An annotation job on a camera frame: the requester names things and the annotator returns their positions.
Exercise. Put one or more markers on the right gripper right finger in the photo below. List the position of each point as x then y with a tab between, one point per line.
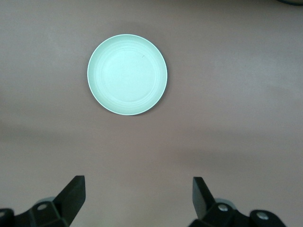
213	212

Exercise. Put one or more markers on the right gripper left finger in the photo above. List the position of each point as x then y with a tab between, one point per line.
61	210

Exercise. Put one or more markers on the pale green round plate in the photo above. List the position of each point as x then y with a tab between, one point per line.
127	75

